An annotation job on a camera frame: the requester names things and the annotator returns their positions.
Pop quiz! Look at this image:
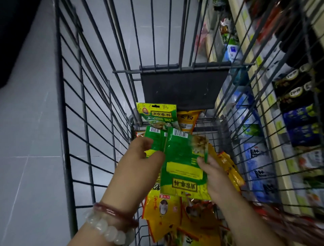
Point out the person's right hand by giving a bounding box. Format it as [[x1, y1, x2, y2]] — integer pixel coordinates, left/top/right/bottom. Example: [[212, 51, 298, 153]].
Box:
[[196, 156, 239, 203]]

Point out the person's left hand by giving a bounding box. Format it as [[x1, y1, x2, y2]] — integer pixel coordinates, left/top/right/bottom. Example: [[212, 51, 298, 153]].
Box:
[[101, 136, 167, 214]]

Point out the pile of seasoning packets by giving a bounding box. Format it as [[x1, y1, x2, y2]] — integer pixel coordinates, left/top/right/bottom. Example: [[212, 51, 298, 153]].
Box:
[[136, 102, 246, 246]]

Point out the wooden store shelving with goods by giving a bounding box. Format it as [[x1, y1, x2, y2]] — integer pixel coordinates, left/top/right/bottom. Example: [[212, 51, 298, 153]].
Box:
[[202, 0, 324, 224]]

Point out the grey wire shopping cart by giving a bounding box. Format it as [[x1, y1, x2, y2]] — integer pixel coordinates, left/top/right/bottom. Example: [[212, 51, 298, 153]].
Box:
[[53, 0, 324, 246]]

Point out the person's right forearm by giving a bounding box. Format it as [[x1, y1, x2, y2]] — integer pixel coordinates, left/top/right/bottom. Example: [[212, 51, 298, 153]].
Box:
[[218, 195, 287, 246]]

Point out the black plastic cart flap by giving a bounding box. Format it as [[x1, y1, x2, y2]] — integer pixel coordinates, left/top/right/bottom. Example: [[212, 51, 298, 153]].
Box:
[[141, 66, 230, 111]]

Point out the row of blue packets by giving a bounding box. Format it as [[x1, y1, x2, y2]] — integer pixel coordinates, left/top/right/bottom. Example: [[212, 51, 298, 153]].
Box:
[[223, 35, 284, 203]]

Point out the pale green pouch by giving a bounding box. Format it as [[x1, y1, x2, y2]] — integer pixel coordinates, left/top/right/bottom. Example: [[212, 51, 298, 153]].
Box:
[[296, 148, 324, 173]]

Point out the row of small dark bottles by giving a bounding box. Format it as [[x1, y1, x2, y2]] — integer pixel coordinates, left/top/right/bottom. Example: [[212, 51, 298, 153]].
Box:
[[273, 61, 324, 148]]

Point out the black display base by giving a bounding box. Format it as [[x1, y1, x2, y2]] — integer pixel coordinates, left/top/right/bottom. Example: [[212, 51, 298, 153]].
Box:
[[0, 0, 41, 87]]

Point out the dark red bracelet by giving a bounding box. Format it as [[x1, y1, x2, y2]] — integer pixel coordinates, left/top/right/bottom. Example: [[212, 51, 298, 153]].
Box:
[[92, 202, 138, 224]]

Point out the white bead bracelet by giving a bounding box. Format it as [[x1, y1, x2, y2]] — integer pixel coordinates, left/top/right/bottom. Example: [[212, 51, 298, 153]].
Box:
[[85, 210, 136, 245]]

